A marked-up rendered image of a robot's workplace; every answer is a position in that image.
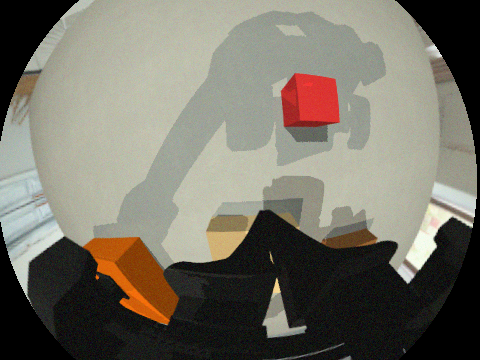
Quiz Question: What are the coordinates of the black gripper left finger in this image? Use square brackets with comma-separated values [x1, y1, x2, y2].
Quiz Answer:
[163, 209, 277, 325]

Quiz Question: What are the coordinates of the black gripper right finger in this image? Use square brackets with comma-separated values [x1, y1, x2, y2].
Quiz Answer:
[265, 209, 399, 328]

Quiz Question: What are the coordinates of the red cube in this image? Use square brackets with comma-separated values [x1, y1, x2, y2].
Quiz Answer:
[280, 73, 340, 128]

